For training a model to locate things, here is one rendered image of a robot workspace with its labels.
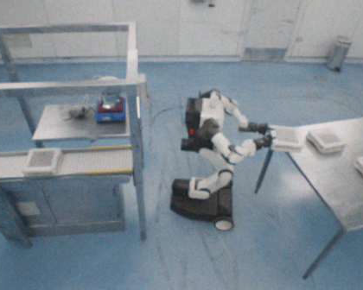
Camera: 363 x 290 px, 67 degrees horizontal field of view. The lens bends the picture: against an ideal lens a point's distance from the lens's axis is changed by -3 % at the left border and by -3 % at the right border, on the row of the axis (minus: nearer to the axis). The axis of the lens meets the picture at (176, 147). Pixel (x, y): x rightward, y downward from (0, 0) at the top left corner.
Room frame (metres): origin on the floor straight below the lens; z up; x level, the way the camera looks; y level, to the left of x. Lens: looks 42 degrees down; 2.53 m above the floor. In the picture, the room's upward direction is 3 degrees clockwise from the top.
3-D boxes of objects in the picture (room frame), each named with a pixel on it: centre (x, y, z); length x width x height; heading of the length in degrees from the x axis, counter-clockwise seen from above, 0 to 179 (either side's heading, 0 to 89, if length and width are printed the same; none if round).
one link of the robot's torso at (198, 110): (1.87, -0.21, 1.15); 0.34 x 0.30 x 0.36; 175
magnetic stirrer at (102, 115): (1.61, 0.46, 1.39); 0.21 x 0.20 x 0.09; 8
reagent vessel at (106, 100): (1.60, 0.46, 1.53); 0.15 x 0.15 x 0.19
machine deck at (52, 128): (1.54, 0.63, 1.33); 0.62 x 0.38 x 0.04; 98
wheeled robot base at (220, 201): (1.86, -0.29, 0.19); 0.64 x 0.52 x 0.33; 85
